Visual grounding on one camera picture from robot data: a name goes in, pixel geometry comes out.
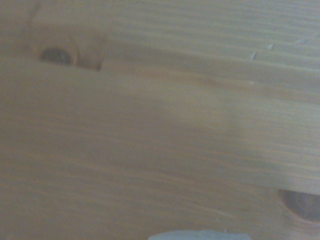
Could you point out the clear yellow sanitizer bottle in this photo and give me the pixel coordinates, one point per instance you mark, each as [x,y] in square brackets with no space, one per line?
[200,235]

